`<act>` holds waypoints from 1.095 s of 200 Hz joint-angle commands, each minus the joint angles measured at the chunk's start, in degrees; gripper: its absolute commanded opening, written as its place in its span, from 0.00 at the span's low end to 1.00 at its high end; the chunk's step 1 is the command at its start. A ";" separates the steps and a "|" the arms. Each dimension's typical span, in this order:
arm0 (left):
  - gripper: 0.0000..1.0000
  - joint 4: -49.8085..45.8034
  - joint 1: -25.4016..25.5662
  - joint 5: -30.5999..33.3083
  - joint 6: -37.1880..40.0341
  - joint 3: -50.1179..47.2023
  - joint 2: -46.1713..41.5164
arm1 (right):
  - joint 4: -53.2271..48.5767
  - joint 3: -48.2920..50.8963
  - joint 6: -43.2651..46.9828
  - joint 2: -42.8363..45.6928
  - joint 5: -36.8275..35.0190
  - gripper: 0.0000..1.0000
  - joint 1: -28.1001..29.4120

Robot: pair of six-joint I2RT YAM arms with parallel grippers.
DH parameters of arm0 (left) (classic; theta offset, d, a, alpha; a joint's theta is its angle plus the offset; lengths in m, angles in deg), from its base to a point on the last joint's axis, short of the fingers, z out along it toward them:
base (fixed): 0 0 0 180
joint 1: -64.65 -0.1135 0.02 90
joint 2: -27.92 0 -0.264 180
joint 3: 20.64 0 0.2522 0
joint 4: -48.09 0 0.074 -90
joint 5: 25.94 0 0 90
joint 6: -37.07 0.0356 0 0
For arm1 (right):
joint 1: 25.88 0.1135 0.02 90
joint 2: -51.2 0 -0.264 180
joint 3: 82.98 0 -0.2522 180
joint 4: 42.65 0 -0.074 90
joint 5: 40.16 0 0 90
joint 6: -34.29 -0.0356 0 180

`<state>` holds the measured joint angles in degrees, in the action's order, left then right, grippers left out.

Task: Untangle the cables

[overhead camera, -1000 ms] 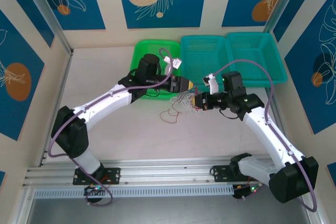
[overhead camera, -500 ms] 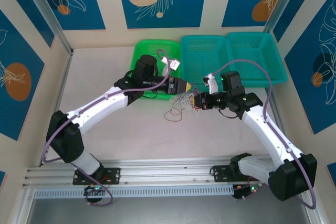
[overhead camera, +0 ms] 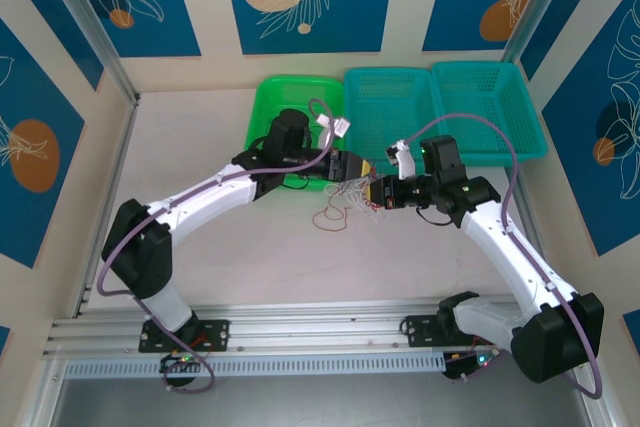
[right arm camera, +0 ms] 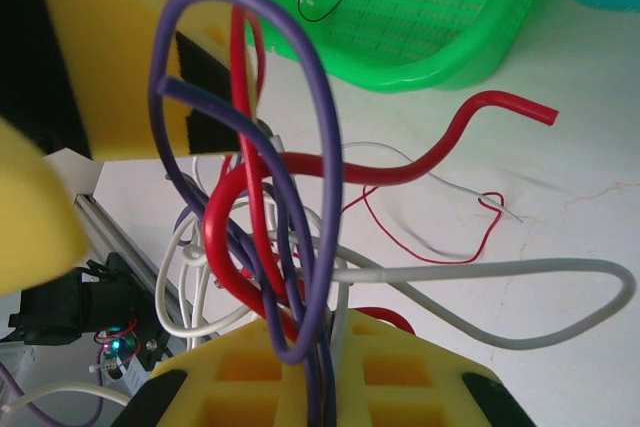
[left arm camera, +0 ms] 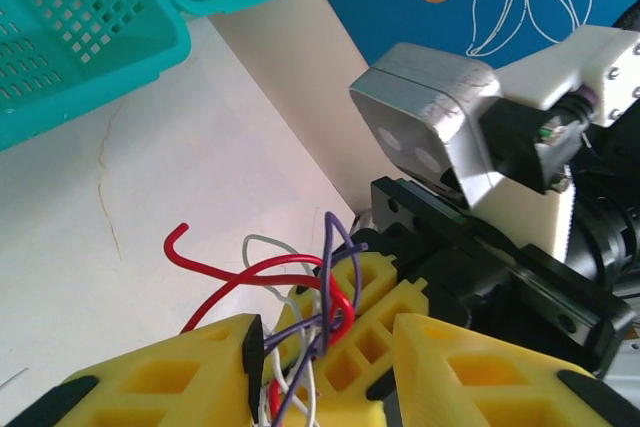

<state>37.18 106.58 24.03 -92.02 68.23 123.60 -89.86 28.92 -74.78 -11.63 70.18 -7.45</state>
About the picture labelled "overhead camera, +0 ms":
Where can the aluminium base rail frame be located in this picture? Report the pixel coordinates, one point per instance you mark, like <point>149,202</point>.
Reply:
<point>310,322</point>

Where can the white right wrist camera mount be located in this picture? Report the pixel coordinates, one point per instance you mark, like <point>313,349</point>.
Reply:
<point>405,162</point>

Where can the small controller circuit board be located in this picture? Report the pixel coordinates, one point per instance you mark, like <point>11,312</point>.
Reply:
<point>175,362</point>
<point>480,360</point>

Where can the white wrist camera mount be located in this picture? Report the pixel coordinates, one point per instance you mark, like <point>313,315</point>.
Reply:
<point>341,126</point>
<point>405,162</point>

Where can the aluminium table side rail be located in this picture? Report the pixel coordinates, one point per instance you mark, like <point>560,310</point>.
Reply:
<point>109,207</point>

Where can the teal perforated plastic basket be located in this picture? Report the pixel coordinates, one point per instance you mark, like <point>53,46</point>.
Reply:
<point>480,97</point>
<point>385,107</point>

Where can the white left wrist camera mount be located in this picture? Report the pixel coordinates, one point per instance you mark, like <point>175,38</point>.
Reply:
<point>341,126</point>

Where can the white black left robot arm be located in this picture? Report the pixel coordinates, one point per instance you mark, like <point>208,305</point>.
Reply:
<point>200,197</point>

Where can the green perforated plastic basket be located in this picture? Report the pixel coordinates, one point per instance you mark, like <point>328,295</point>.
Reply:
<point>280,92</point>

